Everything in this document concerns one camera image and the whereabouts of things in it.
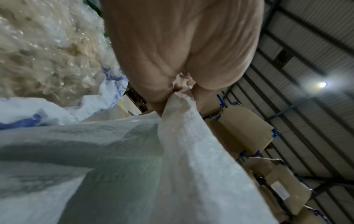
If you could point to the person's left hand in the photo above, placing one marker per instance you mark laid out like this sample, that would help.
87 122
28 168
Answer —
177 39

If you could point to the white woven sack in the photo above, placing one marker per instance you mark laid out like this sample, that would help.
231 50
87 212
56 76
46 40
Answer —
155 166

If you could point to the white sack with blue print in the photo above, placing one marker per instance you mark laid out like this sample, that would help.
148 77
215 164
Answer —
110 91

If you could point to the pile of clear plastic scrap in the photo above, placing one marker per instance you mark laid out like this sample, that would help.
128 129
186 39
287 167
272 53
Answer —
47 54

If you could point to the round ceiling lamp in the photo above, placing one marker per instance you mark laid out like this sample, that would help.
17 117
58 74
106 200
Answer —
322 84

